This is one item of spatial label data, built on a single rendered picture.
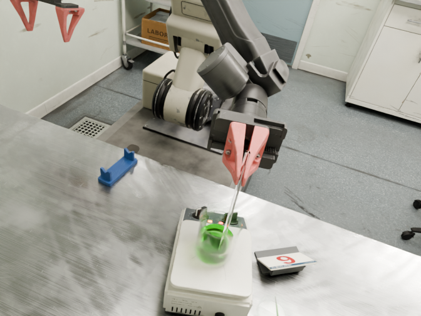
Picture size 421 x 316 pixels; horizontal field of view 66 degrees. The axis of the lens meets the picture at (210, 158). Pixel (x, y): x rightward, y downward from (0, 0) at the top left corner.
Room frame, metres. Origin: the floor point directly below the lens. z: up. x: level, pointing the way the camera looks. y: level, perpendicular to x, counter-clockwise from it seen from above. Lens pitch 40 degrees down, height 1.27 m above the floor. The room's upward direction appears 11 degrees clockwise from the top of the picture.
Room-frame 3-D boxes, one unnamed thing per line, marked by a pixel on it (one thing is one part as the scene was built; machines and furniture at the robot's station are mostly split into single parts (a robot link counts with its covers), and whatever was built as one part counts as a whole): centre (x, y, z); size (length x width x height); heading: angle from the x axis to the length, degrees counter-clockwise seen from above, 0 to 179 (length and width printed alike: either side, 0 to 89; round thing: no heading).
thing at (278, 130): (0.40, -0.04, 1.01); 0.10 x 0.07 x 0.07; 88
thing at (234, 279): (0.29, -0.03, 0.83); 0.12 x 0.12 x 0.01; 2
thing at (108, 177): (0.52, 0.20, 0.77); 0.10 x 0.03 x 0.04; 161
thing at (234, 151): (0.32, -0.05, 1.01); 0.09 x 0.07 x 0.07; 178
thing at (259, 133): (0.33, -0.03, 1.01); 0.09 x 0.07 x 0.07; 178
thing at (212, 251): (0.30, -0.03, 0.88); 0.07 x 0.06 x 0.08; 97
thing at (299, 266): (0.36, -0.17, 0.77); 0.09 x 0.06 x 0.04; 110
